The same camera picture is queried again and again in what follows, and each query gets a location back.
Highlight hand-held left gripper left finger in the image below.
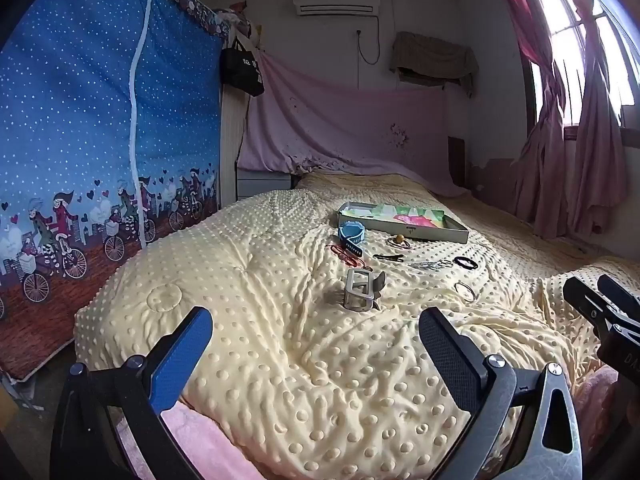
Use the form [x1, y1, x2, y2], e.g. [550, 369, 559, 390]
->
[50, 306, 214, 480]

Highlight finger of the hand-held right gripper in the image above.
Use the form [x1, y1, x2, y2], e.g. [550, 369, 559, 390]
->
[562, 275, 622, 334]
[596, 273, 640, 319]

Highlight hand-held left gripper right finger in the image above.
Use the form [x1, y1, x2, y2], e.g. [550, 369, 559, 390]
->
[419, 307, 583, 480]

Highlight grey hair claw clip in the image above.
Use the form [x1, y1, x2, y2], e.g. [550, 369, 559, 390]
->
[327, 267, 387, 311]

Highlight grey shallow box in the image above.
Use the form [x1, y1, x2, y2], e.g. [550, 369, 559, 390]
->
[336, 202, 471, 245]

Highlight pink curtain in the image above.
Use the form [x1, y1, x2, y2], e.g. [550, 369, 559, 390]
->
[569, 0, 632, 249]
[487, 0, 577, 239]

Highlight colourful printed paper lining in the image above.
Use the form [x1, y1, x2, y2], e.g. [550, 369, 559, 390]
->
[344, 203, 447, 229]

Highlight blue smart watch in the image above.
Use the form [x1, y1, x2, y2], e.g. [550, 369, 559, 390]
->
[338, 221, 366, 257]

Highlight white nightstand drawers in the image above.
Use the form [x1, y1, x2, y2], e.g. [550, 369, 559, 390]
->
[236, 167, 294, 202]

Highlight light wooden cabinet panel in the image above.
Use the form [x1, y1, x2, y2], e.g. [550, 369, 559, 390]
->
[220, 84, 251, 202]

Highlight blue printed wardrobe cover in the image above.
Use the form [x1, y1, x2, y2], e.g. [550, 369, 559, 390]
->
[0, 0, 224, 382]

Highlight pink sheet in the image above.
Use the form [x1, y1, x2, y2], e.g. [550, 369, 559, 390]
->
[237, 52, 472, 199]

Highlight window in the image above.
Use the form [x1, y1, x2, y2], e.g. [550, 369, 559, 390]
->
[524, 0, 640, 147]

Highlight black tote bag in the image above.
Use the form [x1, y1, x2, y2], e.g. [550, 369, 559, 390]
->
[220, 37, 265, 98]

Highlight brown draped cloth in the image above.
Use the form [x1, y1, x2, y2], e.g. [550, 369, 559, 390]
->
[389, 31, 480, 99]

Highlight floral cloth bundle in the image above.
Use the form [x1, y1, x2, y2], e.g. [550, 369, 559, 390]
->
[214, 2, 264, 52]

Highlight white air conditioner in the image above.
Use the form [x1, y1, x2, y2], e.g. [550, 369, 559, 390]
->
[292, 0, 382, 16]

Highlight red string bracelet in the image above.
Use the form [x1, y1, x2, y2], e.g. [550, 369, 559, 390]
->
[326, 243, 365, 269]

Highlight black power cable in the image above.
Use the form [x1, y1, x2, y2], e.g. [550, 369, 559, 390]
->
[355, 14, 381, 65]

